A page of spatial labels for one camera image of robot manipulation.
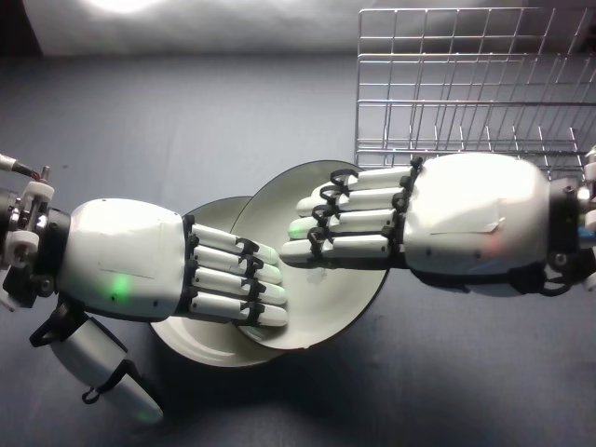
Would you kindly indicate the white backdrop sheet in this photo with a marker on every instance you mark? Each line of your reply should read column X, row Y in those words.
column 233, row 28

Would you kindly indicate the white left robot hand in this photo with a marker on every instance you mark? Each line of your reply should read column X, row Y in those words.
column 125, row 256

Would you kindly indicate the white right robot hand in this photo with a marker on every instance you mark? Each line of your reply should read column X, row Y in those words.
column 475, row 219

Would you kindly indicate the white plate with dark rim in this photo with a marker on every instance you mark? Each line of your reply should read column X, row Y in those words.
column 209, row 340
column 326, row 307

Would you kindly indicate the grey tablecloth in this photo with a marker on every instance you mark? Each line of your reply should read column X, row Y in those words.
column 139, row 139

